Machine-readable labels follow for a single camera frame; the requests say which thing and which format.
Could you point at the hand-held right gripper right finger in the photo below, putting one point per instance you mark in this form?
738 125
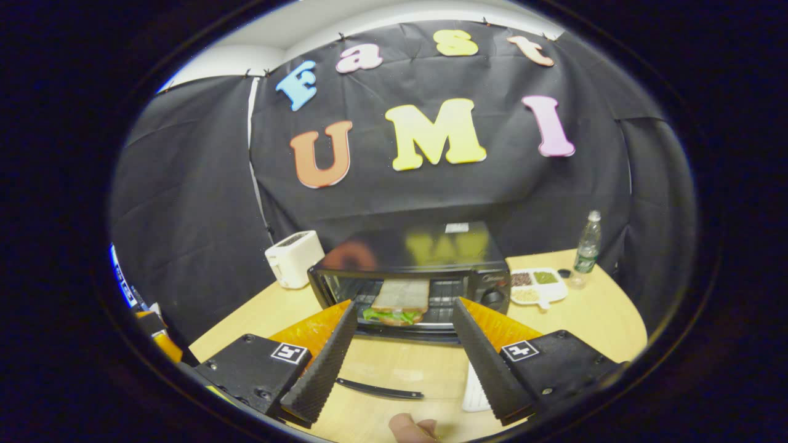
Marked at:
486 363

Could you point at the lettuce sandwich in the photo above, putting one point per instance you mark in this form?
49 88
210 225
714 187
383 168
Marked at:
400 298

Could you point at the clear water bottle green label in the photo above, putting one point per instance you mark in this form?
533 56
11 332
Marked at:
586 252

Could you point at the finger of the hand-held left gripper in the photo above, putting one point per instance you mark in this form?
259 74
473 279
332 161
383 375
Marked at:
167 346

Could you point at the black electric oven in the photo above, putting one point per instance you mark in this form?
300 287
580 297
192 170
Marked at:
431 252

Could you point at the white divided spice dish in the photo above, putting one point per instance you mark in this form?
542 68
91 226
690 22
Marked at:
538 286

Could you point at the white plastic food tray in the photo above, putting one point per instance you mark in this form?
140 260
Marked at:
474 394

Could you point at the white toaster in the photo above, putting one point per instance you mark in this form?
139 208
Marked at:
295 258

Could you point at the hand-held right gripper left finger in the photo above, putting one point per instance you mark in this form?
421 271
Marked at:
320 375

